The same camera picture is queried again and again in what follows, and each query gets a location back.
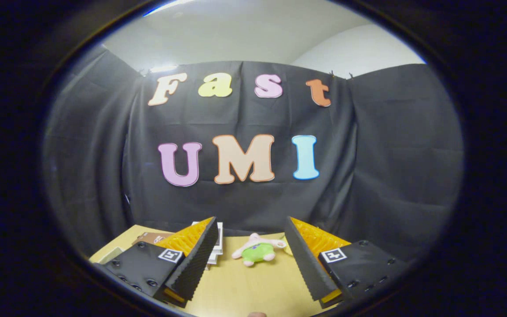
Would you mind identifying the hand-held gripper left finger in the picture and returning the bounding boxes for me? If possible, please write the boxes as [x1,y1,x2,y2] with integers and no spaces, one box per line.
[104,216,220,309]

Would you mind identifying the green and pink plush toy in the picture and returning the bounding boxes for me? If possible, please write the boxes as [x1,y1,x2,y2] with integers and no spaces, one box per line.
[231,233,287,267]

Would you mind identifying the grey fabric storage box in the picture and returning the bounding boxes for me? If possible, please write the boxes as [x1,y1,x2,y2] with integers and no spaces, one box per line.
[90,246,126,265]

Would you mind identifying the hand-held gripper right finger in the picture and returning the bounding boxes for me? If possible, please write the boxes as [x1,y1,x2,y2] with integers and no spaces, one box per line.
[285,216,409,309]

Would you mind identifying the brown cover book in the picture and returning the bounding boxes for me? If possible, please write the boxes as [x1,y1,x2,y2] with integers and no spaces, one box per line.
[132,232,175,246]

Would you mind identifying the white book with portrait cover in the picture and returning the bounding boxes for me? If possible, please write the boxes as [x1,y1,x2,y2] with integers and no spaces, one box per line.
[191,221,224,251]

